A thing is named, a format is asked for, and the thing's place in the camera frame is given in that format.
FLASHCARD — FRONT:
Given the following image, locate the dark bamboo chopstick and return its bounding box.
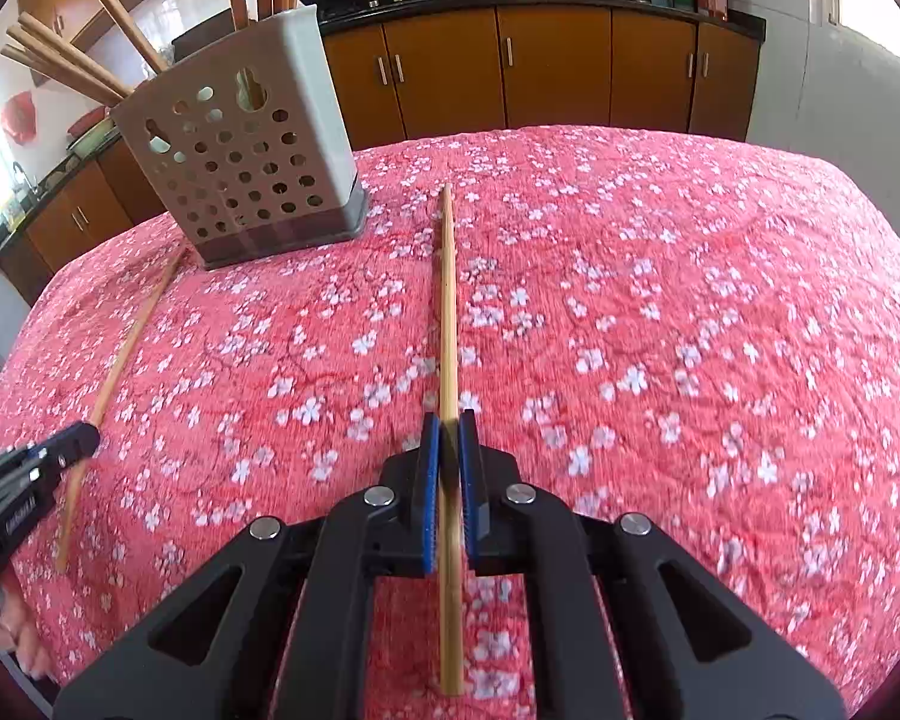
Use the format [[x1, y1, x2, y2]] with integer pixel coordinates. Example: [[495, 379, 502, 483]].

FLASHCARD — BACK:
[[54, 246, 190, 575]]

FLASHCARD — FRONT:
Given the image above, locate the wooden sink cabinet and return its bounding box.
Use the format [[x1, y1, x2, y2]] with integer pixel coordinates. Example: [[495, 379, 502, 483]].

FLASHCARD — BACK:
[[0, 139, 166, 308]]

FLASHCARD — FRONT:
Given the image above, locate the red wall ornament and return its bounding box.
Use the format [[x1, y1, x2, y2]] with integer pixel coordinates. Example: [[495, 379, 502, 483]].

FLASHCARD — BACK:
[[0, 90, 40, 143]]

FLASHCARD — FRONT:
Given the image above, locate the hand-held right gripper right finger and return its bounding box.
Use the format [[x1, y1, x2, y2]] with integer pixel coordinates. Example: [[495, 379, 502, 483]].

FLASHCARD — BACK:
[[457, 409, 848, 720]]

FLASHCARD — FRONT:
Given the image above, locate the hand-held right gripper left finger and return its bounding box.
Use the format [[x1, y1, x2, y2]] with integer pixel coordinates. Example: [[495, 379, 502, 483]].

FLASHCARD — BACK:
[[52, 411, 442, 720]]

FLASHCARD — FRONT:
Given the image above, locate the red and green basin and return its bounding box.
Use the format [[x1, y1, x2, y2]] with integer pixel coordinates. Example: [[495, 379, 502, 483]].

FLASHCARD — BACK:
[[67, 106, 117, 158]]

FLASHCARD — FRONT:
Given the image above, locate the red floral tablecloth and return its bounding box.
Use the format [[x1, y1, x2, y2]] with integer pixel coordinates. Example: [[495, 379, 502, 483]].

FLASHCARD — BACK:
[[0, 124, 900, 720]]

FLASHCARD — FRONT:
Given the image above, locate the wooden base kitchen cabinet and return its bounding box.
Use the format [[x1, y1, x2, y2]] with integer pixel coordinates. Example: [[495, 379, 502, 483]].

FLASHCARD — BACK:
[[322, 4, 764, 152]]

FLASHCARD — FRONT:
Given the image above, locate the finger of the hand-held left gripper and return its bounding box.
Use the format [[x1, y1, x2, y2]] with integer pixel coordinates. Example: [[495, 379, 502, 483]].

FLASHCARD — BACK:
[[0, 422, 101, 512], [0, 445, 62, 493]]

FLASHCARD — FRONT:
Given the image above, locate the person's left hand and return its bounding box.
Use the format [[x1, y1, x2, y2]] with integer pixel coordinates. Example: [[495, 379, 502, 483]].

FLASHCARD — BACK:
[[0, 591, 55, 682]]

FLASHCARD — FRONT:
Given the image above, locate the grey perforated utensil holder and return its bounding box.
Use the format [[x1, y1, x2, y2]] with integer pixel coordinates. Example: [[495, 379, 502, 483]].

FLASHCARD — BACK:
[[109, 6, 371, 272]]

